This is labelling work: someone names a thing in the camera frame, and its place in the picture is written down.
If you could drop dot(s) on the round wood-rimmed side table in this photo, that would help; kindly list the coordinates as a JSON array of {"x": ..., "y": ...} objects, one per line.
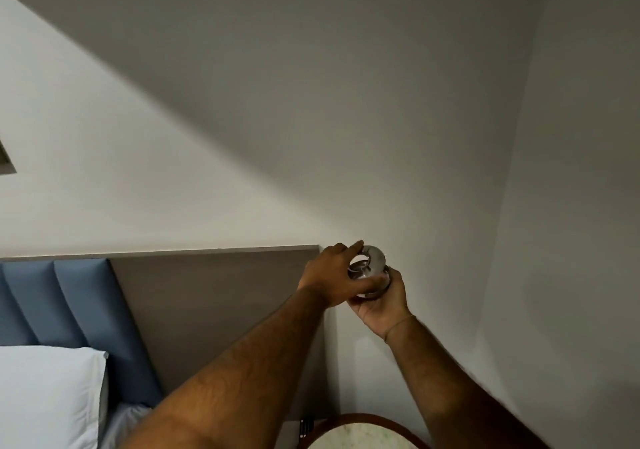
[{"x": 360, "y": 433}]

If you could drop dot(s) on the round silver metal fixture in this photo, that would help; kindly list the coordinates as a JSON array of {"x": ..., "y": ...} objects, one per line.
[{"x": 372, "y": 266}]

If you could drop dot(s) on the person's left forearm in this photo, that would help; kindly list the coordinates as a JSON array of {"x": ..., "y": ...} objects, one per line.
[{"x": 240, "y": 368}]

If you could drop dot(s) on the white pillow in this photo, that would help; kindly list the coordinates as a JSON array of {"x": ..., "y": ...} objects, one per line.
[{"x": 47, "y": 396}]

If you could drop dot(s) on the person's right forearm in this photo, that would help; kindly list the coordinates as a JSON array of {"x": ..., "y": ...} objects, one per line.
[{"x": 450, "y": 388}]

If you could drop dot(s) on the wall frame corner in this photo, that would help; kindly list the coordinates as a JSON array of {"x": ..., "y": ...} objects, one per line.
[{"x": 5, "y": 161}]

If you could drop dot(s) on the person's left fingers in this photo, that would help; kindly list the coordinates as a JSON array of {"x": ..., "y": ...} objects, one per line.
[{"x": 348, "y": 251}]

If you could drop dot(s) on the small black device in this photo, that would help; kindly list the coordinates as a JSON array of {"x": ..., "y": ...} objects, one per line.
[{"x": 306, "y": 427}]

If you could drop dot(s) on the blue padded headboard cushion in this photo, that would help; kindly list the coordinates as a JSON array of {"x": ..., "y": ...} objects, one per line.
[{"x": 75, "y": 308}]

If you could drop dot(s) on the white bed sheet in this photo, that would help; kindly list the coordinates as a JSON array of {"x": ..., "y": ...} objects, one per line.
[{"x": 122, "y": 426}]

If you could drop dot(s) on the person's right hand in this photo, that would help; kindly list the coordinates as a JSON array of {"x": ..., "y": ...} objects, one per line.
[{"x": 382, "y": 313}]

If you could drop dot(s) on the person's right thumb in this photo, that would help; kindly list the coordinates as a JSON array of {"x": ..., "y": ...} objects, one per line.
[{"x": 397, "y": 283}]

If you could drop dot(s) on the grey wooden headboard panel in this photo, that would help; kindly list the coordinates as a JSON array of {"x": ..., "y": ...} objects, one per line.
[{"x": 200, "y": 303}]

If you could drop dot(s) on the person's left hand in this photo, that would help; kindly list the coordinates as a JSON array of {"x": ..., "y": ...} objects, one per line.
[{"x": 322, "y": 276}]

